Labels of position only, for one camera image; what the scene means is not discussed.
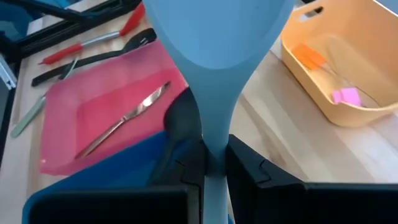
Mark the teal plastic tray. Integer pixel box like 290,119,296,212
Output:
21,130,237,224

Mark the pink translucent plastic tray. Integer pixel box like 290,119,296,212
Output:
39,39,190,177

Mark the black slotted spoon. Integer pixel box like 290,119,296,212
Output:
30,27,158,88

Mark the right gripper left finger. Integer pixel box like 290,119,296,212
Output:
155,138,206,224

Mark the all-steel table knife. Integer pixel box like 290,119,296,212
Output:
74,81,172,160

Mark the red silicone spoon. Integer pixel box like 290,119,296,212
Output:
37,1,146,66

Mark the grey-blue silicone spoon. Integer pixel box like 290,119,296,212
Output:
141,0,296,224

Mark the orange plastic bin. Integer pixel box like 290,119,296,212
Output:
279,0,398,128

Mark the green-handled knife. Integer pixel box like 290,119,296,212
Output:
10,57,78,139

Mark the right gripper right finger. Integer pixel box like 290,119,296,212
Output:
225,133,307,224

